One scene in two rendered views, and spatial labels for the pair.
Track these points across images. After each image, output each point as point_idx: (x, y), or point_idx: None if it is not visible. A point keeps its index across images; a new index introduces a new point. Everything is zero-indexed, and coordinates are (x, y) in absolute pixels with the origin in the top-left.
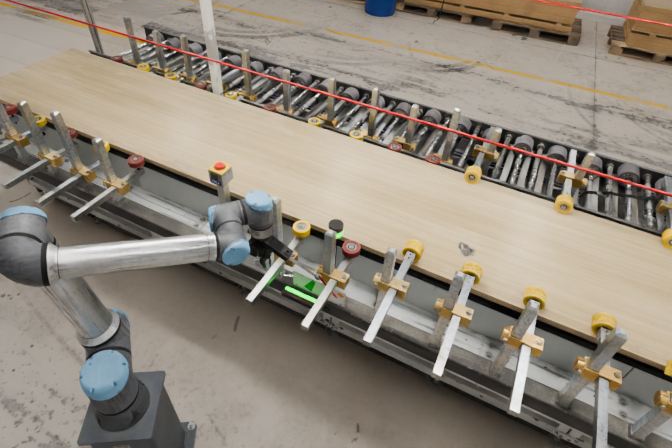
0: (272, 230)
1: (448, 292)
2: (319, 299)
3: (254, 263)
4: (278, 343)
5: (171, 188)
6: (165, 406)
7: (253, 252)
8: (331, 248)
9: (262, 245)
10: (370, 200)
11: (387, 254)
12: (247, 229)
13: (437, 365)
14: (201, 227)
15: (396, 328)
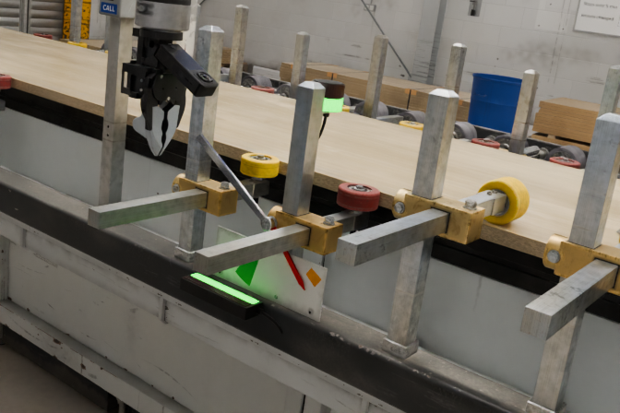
0: (183, 19)
1: (583, 181)
2: (256, 236)
3: (143, 239)
4: None
5: (41, 148)
6: None
7: (133, 87)
8: (308, 124)
9: (155, 64)
10: None
11: (433, 97)
12: (156, 221)
13: (542, 300)
14: None
15: (443, 373)
